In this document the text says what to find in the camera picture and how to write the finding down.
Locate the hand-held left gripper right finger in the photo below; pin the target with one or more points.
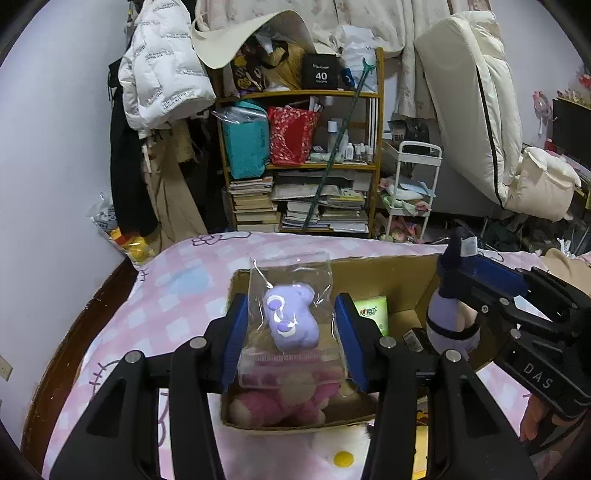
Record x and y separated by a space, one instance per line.
353 341

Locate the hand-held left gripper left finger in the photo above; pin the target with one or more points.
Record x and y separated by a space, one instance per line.
233 341

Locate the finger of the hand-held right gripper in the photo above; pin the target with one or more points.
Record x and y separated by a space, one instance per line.
485 302
494 274

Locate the green tissue packet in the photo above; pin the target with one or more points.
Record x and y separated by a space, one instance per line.
374 311

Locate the purple witch doll plush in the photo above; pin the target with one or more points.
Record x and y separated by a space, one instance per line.
445 318

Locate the black tissue packet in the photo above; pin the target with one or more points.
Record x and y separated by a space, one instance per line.
415 339

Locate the hot pink plush toy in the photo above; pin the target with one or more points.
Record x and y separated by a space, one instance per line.
277 404

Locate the cardboard box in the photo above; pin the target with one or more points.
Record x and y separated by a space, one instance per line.
406 281

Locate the person's right hand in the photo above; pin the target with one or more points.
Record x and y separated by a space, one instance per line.
531 420

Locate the crumpled white paper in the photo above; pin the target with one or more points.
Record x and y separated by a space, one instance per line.
567 245

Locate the pink cat print bed sheet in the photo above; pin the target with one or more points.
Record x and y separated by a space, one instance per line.
161 300

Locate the white trolley cart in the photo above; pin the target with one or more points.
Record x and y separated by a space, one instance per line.
436 161

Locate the stack of books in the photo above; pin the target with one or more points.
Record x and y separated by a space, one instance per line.
254 203

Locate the pile of magazines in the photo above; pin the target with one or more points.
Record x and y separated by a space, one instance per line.
323 203

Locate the beige coat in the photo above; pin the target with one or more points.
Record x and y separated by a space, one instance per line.
171 198

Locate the black bag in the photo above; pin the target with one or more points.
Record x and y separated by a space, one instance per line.
411 131

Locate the pink fan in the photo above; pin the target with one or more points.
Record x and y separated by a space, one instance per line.
541 104

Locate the plastic bag of toys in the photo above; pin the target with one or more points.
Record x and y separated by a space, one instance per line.
106 217

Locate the group of toiletry bottles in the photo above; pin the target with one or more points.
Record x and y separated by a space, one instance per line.
351 150

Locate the teal bag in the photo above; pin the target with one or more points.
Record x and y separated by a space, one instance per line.
244 147

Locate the dark coat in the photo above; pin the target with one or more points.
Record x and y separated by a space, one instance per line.
129 175

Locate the green pole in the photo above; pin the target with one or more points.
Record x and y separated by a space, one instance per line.
341 138

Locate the red patterned bag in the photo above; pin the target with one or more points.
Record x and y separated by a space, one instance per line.
288 138

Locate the wooden shelf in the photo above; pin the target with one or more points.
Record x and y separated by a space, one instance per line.
300 94

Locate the black box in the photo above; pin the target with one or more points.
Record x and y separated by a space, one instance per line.
321 71

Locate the white plastic bag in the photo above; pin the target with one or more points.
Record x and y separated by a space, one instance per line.
355 46

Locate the dark printed bag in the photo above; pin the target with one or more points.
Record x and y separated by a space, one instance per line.
244 69

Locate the white puffer jacket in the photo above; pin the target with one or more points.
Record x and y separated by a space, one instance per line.
161 69

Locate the tan bag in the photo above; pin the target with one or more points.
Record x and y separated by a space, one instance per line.
286 64

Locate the floral curtain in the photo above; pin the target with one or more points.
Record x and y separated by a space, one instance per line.
369 14

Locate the cream wide brim hat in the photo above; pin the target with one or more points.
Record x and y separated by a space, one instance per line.
217 46

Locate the wooden bed frame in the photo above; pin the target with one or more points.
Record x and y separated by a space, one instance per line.
69 350

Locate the wall socket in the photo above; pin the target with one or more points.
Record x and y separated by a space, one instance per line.
4 368

